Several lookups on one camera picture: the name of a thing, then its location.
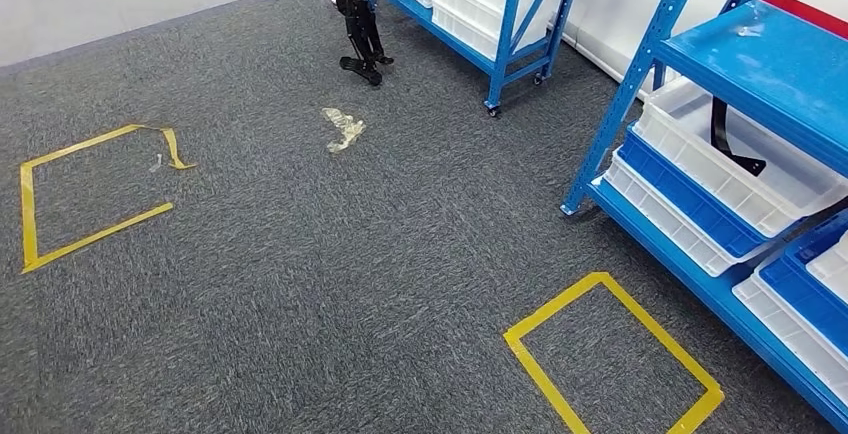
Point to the blue wheeled shelf rack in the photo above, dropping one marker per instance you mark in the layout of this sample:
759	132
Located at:
507	33

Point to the black curved strip part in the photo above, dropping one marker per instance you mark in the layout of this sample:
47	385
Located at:
719	136

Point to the blue steel shelf rack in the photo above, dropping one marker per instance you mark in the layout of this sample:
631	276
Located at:
762	66

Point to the yellowish crumpled plastic bag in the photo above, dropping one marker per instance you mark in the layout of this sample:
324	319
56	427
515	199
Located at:
344	129

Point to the yellow floor tape square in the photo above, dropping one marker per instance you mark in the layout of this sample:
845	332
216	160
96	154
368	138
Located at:
26	219
513	338

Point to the blue plastic bin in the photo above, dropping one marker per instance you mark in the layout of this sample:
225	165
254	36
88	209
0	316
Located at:
682	209
802	292

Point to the white car body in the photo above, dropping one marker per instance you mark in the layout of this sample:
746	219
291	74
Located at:
616	14

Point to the tiny clear plastic scrap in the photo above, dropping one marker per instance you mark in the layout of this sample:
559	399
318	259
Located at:
156	162

